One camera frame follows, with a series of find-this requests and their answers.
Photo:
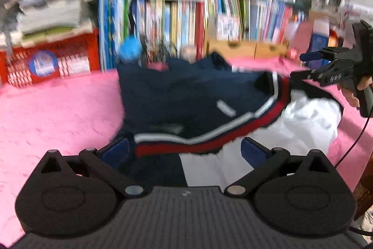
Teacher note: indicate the small pink box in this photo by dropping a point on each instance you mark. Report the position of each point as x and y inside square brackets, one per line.
[189, 53]

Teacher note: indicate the person's right hand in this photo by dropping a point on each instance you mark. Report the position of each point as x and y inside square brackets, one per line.
[351, 96]

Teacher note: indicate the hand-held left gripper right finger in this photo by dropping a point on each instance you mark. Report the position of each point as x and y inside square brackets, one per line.
[253, 151]

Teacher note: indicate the row of tall picture books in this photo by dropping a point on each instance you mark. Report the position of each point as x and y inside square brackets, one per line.
[174, 27]

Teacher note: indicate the white and navy jacket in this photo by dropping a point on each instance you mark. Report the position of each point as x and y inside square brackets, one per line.
[189, 97]

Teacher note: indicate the white colourful print box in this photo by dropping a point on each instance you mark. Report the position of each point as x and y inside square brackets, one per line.
[228, 27]

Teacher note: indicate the large red plastic basket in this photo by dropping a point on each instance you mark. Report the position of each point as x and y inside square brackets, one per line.
[70, 65]

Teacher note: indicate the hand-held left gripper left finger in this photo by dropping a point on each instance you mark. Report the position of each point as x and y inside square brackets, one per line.
[115, 150]

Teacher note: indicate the pink rabbit print blanket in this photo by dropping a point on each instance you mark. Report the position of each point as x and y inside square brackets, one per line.
[58, 114]

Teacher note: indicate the row of colourful textbooks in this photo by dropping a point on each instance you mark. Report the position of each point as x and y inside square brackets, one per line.
[262, 18]

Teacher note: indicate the blue cardboard box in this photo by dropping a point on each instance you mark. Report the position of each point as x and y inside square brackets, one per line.
[319, 43]

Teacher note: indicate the wooden drawer organizer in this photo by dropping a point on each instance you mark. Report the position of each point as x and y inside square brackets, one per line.
[247, 49]

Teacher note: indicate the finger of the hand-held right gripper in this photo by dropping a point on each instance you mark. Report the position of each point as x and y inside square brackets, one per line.
[313, 56]
[309, 75]

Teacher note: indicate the brown wooden furniture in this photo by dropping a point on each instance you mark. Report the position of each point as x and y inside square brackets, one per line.
[364, 187]

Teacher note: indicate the stack of books and papers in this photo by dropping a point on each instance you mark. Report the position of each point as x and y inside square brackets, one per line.
[52, 15]

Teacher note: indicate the blue plush ball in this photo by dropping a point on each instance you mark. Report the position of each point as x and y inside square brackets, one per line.
[130, 49]

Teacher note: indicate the small pink cube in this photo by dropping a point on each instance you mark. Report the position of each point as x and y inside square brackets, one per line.
[293, 53]

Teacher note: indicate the pink cardboard board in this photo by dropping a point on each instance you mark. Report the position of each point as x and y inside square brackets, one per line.
[303, 36]

